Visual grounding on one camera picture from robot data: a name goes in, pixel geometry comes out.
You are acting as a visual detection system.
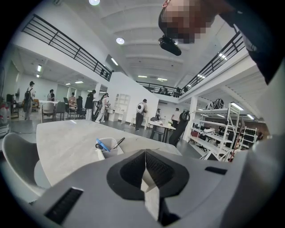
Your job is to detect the black balcony railing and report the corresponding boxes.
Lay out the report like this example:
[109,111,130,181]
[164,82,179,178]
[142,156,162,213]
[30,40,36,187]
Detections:
[21,13,114,82]
[136,31,246,98]

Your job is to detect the person's black shirt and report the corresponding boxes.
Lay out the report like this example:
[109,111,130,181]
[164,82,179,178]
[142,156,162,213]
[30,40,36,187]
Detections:
[219,0,285,86]

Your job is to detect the light grey shell chair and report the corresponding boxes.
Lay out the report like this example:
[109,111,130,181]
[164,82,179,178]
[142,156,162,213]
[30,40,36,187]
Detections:
[2,132,52,202]

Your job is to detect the white shelf rack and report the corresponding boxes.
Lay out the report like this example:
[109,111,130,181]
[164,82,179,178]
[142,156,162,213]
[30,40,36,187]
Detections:
[189,103,246,162]

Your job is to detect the black office chair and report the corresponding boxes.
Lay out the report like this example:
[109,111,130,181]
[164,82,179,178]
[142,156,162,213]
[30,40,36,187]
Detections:
[168,110,191,148]

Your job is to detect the white pen holder bin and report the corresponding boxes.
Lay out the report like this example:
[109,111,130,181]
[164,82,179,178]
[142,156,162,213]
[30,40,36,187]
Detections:
[95,137,124,159]

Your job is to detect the black pen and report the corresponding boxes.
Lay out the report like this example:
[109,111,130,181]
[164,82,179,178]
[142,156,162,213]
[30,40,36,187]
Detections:
[111,137,126,150]

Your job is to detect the white arched cabinet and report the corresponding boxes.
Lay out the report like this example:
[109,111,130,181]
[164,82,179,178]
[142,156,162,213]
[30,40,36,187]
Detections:
[112,93,131,122]

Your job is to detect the long white desk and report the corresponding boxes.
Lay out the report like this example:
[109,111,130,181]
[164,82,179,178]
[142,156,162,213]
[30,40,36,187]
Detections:
[38,99,61,123]

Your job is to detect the white desk with black legs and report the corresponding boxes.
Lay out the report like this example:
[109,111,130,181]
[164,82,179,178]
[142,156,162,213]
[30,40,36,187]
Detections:
[147,120,177,143]

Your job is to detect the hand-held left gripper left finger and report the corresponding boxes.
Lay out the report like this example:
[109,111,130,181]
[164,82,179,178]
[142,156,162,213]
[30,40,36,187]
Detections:
[28,149,161,228]

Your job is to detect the person's head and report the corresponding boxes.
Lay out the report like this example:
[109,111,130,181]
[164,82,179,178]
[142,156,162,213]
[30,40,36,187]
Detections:
[158,0,235,44]

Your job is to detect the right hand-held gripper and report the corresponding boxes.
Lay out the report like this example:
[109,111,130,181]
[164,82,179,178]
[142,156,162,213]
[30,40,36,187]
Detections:
[237,133,285,221]

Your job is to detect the black head-worn camera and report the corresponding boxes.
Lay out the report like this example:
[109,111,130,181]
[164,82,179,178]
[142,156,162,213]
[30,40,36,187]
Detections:
[158,35,182,57]

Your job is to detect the grey marble table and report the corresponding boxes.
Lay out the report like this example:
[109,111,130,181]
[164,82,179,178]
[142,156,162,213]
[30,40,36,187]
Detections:
[35,119,182,187]

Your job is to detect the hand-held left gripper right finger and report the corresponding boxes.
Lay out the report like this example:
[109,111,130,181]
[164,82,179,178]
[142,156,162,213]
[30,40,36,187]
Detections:
[145,149,244,228]

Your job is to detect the blue scissors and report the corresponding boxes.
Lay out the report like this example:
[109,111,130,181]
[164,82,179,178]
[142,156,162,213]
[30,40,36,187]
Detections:
[95,138,111,152]

